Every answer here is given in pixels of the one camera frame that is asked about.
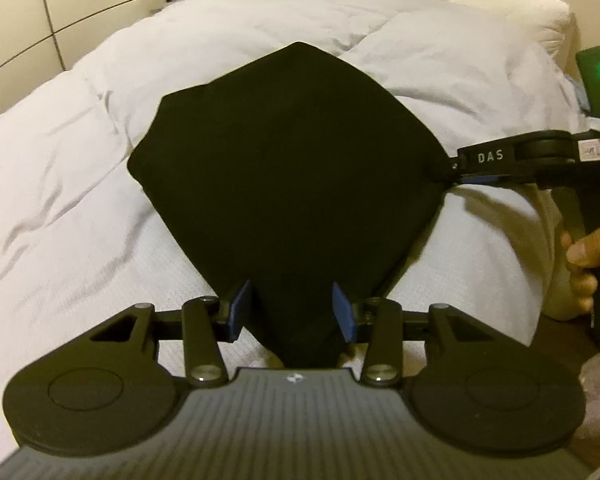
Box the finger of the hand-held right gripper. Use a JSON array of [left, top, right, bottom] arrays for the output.
[[450, 132, 520, 187]]

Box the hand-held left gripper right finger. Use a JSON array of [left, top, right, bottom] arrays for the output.
[[331, 281, 498, 389]]

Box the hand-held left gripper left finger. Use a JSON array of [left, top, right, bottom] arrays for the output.
[[87, 279, 254, 388]]

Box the black garment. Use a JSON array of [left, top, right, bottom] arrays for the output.
[[126, 41, 456, 368]]

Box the person's right hand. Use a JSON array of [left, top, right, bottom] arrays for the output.
[[561, 224, 600, 322]]

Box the white pillow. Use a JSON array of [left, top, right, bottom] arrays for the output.
[[227, 0, 571, 51]]

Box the white duvet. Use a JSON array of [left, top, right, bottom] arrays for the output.
[[0, 0, 588, 466]]

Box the cream panelled wardrobe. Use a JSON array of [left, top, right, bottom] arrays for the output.
[[0, 0, 168, 126]]

